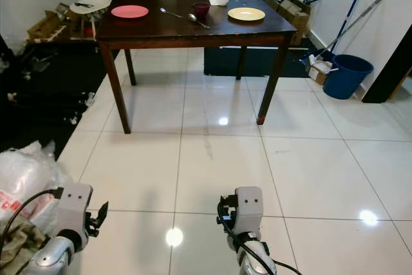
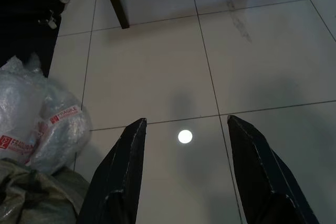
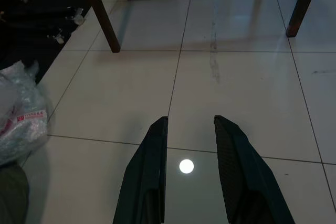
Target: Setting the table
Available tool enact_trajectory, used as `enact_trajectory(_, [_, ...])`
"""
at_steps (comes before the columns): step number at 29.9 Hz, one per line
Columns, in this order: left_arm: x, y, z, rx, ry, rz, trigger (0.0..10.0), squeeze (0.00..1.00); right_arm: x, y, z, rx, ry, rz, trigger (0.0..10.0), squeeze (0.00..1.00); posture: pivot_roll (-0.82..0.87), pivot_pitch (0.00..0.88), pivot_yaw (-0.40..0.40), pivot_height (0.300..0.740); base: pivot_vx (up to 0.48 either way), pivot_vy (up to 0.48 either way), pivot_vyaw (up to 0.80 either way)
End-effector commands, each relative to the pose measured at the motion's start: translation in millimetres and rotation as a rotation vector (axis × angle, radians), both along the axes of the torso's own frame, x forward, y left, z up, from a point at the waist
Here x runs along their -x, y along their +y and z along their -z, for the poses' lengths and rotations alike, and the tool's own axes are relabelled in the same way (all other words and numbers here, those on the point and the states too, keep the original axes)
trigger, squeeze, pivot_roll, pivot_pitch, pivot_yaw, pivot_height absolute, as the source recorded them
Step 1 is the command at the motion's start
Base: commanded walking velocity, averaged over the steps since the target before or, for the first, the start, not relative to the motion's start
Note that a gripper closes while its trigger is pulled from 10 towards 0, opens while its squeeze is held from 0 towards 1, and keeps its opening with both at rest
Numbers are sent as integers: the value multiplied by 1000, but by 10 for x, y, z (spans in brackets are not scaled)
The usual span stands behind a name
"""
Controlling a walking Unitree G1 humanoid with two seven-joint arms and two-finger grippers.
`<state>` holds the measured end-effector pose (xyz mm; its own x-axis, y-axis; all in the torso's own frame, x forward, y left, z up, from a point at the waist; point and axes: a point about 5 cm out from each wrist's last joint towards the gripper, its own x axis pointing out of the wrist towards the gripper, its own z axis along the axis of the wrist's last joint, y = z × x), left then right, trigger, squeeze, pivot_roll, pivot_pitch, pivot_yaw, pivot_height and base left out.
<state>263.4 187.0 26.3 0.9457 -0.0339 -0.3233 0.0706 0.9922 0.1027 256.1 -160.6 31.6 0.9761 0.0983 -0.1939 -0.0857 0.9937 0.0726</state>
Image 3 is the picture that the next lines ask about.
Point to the black equipment with white casters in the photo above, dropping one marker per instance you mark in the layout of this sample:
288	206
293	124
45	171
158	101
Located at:
31	11

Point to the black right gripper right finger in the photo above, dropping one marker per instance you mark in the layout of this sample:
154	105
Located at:
241	182

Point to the dark wooden table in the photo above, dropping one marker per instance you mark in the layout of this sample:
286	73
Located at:
105	19

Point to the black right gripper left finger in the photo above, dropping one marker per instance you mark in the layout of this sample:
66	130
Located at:
147	176

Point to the dark olive fabric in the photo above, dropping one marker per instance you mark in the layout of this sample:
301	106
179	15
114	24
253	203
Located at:
11	197

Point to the clear bubble wrap bag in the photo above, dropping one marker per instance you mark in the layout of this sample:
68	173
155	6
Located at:
23	119

